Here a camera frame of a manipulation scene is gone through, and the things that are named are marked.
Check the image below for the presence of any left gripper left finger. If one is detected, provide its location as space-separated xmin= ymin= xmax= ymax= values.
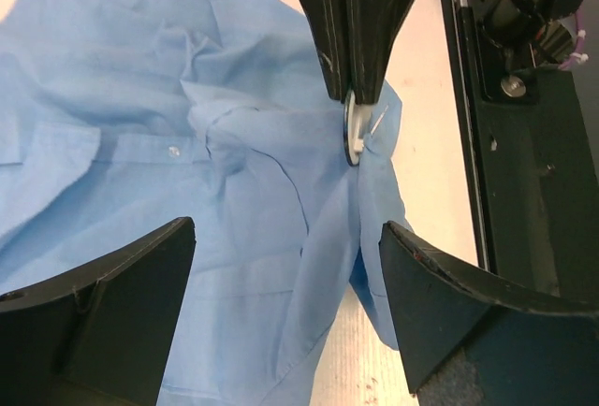
xmin=1 ymin=217 xmax=196 ymax=405

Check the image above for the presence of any round blue badge pin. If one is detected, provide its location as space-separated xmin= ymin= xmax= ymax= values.
xmin=343 ymin=90 xmax=388 ymax=167

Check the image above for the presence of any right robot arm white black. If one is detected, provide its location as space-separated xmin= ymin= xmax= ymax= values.
xmin=299 ymin=0 xmax=583 ymax=105

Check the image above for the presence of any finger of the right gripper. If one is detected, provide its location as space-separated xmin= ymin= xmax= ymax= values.
xmin=299 ymin=0 xmax=351 ymax=101
xmin=346 ymin=0 xmax=415 ymax=105

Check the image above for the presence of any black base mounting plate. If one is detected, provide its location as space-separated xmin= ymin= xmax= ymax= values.
xmin=441 ymin=0 xmax=598 ymax=302

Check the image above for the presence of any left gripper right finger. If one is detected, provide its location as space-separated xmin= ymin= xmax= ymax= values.
xmin=379 ymin=222 xmax=598 ymax=405

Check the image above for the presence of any blue button-up shirt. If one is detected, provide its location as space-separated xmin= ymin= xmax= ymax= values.
xmin=1 ymin=0 xmax=405 ymax=405

